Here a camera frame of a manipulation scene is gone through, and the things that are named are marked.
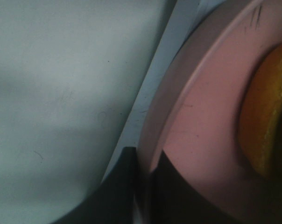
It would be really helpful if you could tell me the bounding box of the pink round plate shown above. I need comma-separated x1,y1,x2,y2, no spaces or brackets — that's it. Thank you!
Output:
136,0,282,224

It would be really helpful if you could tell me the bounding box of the white microwave oven body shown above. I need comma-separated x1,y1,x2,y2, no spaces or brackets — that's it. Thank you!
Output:
103,0,222,179

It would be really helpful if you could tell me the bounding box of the burger with lettuce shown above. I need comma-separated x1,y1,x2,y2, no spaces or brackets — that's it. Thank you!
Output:
236,41,282,203

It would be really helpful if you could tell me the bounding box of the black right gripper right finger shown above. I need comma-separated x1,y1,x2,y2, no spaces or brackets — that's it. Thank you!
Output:
150,153,282,224

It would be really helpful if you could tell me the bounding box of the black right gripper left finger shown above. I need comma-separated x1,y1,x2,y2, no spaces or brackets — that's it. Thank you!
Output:
54,147,138,224

